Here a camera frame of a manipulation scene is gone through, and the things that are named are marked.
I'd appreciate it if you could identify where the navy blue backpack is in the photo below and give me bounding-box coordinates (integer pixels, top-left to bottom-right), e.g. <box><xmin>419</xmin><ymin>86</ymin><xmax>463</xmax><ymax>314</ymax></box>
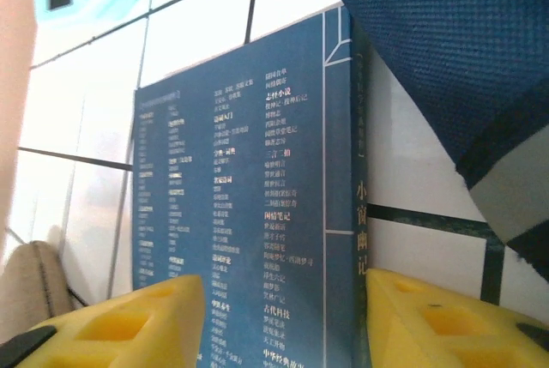
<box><xmin>306</xmin><ymin>0</ymin><xmax>549</xmax><ymax>284</ymax></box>

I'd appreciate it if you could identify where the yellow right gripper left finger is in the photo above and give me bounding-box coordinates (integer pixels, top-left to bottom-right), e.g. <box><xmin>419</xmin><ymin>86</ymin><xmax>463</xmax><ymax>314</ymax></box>
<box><xmin>0</xmin><ymin>273</ymin><xmax>205</xmax><ymax>368</ymax></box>

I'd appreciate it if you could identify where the dark blue paperback book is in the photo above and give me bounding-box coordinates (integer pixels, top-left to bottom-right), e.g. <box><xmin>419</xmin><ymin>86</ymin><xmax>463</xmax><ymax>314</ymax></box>
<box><xmin>131</xmin><ymin>3</ymin><xmax>371</xmax><ymax>368</ymax></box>

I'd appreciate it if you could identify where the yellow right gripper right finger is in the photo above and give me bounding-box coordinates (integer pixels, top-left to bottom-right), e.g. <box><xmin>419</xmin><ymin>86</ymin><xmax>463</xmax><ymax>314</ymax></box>
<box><xmin>365</xmin><ymin>267</ymin><xmax>549</xmax><ymax>368</ymax></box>

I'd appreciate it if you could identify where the beige fabric pencil case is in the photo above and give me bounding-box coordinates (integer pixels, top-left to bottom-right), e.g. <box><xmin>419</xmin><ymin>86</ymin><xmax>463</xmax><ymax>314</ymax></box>
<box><xmin>0</xmin><ymin>238</ymin><xmax>83</xmax><ymax>331</ymax></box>

